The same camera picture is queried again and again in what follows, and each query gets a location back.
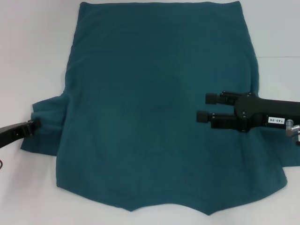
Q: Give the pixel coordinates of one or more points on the silver round stud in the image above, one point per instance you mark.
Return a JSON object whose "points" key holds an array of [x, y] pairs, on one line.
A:
{"points": [[290, 122]]}

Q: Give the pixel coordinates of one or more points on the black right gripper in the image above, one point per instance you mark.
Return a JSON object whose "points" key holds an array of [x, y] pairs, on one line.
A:
{"points": [[257, 112]]}

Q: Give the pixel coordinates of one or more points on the blue shirt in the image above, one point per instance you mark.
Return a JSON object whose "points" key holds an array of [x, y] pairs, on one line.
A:
{"points": [[152, 93]]}

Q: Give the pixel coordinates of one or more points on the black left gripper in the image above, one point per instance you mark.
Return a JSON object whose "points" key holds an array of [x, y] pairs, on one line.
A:
{"points": [[12, 134]]}

